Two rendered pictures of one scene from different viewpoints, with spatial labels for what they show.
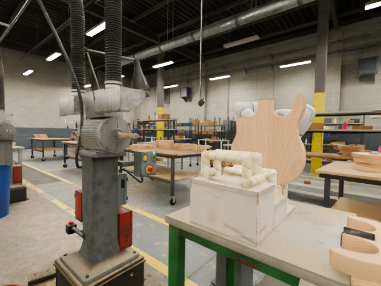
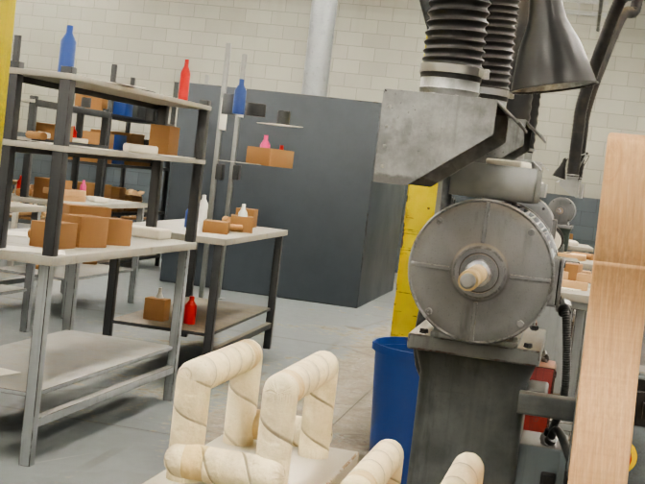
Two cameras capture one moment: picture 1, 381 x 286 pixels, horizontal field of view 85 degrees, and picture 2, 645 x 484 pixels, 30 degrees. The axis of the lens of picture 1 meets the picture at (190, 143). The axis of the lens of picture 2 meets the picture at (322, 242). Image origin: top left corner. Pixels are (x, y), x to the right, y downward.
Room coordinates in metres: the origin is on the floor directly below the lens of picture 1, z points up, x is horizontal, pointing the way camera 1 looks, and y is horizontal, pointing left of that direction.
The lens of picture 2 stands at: (0.26, -1.19, 1.40)
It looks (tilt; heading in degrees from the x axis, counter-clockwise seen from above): 4 degrees down; 62
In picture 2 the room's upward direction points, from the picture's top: 7 degrees clockwise
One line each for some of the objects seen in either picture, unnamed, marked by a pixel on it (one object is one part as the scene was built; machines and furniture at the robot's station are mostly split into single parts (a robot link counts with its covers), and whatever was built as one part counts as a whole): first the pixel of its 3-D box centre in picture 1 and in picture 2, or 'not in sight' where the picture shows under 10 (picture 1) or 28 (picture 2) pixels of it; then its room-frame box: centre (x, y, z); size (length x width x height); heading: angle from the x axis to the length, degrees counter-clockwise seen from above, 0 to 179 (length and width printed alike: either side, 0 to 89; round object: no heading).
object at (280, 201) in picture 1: (248, 204); not in sight; (0.88, -0.25, 0.98); 0.27 x 0.16 x 0.09; 50
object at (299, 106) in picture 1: (296, 105); (629, 199); (0.91, -0.46, 1.40); 0.07 x 0.04 x 0.10; 49
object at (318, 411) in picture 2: (217, 164); (318, 410); (0.84, -0.11, 1.15); 0.03 x 0.03 x 0.09
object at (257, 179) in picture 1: (254, 180); (224, 467); (0.70, -0.22, 1.12); 0.11 x 0.03 x 0.03; 140
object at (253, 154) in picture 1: (236, 155); (303, 377); (0.79, -0.17, 1.20); 0.20 x 0.03 x 0.03; 49
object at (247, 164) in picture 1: (246, 173); (188, 427); (0.67, -0.18, 1.15); 0.03 x 0.03 x 0.09
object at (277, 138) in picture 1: (265, 141); (606, 376); (1.00, -0.36, 1.24); 0.35 x 0.04 x 0.40; 49
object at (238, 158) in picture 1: (224, 156); (223, 365); (0.73, -0.12, 1.20); 0.20 x 0.03 x 0.03; 49
